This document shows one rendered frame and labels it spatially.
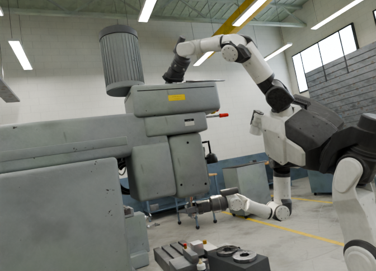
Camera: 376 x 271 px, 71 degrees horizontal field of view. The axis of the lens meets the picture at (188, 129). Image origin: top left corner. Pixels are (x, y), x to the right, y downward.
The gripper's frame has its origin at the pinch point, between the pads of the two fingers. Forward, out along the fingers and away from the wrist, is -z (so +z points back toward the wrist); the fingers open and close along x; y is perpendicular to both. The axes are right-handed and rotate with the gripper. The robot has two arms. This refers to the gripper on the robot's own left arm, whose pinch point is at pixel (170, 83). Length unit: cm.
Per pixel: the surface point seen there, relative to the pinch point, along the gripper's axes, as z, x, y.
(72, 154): -18, -55, -27
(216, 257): -12, -15, -87
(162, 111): -0.3, -14.2, -20.2
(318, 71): -195, 842, 312
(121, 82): 1.6, -30.0, -2.0
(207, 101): 6.5, 10.6, -20.6
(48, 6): -327, 67, 684
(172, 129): -5.0, -10.1, -28.4
